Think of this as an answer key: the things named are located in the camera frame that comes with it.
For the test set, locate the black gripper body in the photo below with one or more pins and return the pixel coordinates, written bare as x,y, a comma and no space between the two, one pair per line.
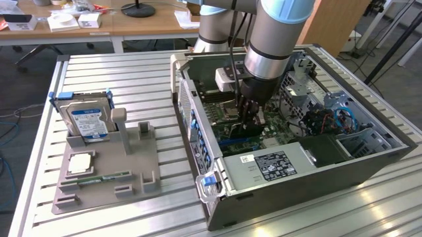
257,89

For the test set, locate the graphics card with metal bracket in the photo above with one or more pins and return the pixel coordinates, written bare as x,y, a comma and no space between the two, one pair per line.
245,132

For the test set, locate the CPU socket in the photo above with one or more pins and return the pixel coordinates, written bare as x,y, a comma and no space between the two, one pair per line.
229,109

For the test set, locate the green motherboard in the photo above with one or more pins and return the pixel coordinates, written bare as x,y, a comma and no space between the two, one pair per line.
273,128

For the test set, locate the installed RAM stick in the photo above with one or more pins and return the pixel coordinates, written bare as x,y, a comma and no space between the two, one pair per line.
224,126

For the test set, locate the perforated metal disk bay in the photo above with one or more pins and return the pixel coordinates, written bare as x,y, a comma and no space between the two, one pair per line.
297,98

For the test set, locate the blue expansion slot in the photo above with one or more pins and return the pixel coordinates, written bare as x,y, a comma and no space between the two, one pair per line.
233,142

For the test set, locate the grey power supply unit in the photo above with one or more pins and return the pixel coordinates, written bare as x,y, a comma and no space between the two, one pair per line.
240,172

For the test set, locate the blue case latch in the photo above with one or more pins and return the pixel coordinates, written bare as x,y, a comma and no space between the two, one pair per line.
208,182

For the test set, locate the white floor box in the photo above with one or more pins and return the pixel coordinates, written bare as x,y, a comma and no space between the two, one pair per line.
351,42

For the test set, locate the stack of white papers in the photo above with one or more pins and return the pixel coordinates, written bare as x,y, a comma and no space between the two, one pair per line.
184,22

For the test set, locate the open dark PC case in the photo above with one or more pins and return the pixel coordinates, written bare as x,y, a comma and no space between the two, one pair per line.
296,197

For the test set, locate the small metal disk bay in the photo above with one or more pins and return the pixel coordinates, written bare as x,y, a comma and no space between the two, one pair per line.
372,140

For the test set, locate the brown cardboard box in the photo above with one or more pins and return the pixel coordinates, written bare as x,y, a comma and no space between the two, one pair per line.
192,6

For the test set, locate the wooden cabinet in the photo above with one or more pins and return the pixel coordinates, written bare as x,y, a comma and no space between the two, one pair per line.
348,14

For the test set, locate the white desk leg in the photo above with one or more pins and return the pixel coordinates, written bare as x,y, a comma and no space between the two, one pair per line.
374,24

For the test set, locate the black tripod stand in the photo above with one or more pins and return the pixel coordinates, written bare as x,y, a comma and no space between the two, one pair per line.
394,49

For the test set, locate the grey plastic parts rack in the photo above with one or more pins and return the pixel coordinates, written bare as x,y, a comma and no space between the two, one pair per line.
108,158

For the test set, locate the hard disk in blue caddy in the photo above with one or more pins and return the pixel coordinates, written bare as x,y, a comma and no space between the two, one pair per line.
86,123

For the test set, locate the black round lamp base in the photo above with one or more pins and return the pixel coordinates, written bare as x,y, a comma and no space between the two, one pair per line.
137,11

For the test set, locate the green RAM stick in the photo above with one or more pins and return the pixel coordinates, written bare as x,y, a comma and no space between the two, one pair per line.
95,179

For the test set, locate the silver CPU chip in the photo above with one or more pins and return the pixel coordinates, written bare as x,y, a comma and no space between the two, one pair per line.
78,164

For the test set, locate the white labelled box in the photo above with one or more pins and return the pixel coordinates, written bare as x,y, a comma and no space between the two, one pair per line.
21,26
89,21

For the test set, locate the black office chair base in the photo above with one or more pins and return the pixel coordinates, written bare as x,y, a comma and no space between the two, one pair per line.
36,50

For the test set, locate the long wooden desk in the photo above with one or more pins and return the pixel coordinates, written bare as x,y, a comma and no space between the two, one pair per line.
32,34

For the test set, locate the black flat device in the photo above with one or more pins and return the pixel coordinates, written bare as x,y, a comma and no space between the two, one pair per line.
16,17

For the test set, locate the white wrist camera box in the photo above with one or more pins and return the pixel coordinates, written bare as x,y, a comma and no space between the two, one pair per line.
224,80

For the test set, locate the black plastic air duct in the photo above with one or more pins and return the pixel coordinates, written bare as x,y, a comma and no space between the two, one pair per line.
323,150

